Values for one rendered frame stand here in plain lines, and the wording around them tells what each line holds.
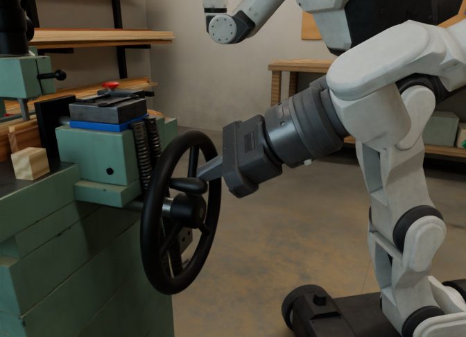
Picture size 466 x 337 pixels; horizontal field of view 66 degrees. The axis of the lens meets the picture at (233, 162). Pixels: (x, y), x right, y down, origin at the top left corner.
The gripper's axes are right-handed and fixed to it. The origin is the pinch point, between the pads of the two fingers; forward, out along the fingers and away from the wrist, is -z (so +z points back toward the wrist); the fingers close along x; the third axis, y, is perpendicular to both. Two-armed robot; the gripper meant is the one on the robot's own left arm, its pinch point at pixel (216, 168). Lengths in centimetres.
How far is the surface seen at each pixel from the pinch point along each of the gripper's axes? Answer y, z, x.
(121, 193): 3.6, -16.4, 0.1
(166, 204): -5.0, -14.8, 1.8
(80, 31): -27, -162, 237
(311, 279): -127, -39, 33
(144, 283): -25.3, -40.7, -0.1
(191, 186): 1.4, -3.4, -2.7
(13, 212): 14.9, -24.2, -6.2
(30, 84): 20.0, -26.7, 18.8
